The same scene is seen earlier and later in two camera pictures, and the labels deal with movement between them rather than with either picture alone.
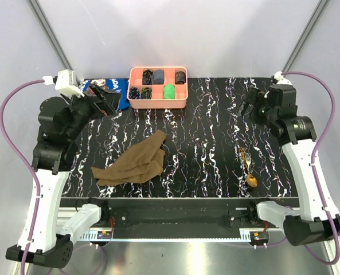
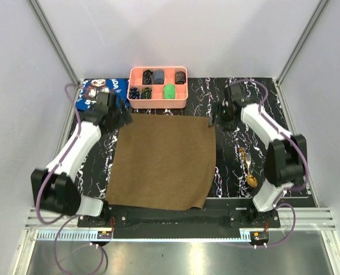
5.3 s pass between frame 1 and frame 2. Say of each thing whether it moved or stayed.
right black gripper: moved
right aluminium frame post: stayed
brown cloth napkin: moved
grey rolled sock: stayed
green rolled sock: stayed
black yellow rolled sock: stayed
